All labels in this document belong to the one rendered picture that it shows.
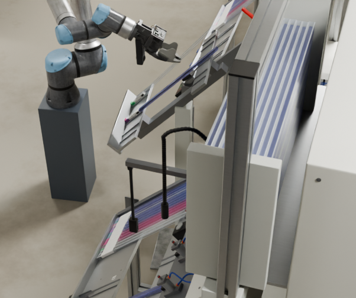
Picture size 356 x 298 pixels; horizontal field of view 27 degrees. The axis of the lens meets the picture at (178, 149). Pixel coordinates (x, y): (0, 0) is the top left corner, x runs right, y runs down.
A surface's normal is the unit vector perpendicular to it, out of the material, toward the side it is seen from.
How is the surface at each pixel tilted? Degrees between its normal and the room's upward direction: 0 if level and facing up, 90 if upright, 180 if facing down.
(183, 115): 90
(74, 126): 90
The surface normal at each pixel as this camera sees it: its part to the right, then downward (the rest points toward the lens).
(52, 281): 0.00, -0.76
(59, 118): -0.15, 0.65
